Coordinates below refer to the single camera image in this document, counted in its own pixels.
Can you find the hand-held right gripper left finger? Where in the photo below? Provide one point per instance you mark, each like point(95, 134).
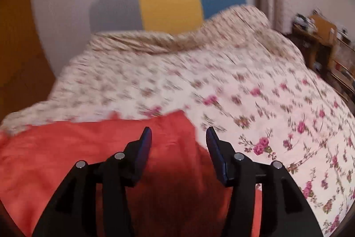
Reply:
point(144, 149)

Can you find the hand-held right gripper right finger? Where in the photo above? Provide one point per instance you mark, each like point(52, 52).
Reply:
point(215, 151)

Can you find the orange quilted jacket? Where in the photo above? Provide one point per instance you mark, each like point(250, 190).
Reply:
point(69, 156)

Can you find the wooden shelf rack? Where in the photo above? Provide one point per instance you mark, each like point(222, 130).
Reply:
point(342, 64)

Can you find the wooden side table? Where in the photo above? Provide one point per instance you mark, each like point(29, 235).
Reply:
point(313, 45)

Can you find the grey yellow blue headboard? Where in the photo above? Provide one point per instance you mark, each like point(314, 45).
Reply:
point(166, 3)

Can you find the orange box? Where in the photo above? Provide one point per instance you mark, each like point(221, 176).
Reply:
point(323, 26)

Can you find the wooden wardrobe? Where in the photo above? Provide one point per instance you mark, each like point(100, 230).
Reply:
point(19, 45)

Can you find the floral bed blanket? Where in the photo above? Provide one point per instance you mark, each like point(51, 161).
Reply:
point(222, 73)

